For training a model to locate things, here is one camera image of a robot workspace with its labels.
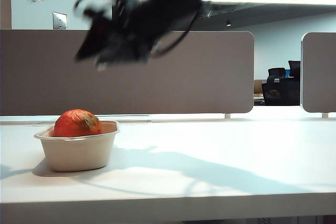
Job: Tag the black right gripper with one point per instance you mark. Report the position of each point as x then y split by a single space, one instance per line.
139 24

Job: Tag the orange fruit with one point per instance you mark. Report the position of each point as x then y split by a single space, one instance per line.
71 123

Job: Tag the beige paper lunchbox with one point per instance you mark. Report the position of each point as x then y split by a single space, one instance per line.
78 153

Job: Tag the wide brown desk divider panel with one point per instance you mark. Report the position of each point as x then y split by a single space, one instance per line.
183 82

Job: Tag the black ceiling spot lamp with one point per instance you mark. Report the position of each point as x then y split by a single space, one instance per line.
229 23

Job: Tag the brown cardboard box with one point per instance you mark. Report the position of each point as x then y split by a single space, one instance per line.
258 87

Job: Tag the black office chair with headrest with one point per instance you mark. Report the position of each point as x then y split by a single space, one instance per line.
277 73

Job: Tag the black mesh office chair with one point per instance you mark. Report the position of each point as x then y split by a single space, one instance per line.
278 94

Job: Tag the black tall-back office chair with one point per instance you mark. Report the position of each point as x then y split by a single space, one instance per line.
295 68

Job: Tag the narrow brown desk divider panel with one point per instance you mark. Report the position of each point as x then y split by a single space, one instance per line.
319 72

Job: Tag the silver wall switch plate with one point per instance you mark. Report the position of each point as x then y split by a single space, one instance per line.
59 20

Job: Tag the white divider support bracket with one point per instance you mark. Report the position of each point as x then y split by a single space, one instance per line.
325 115
227 115

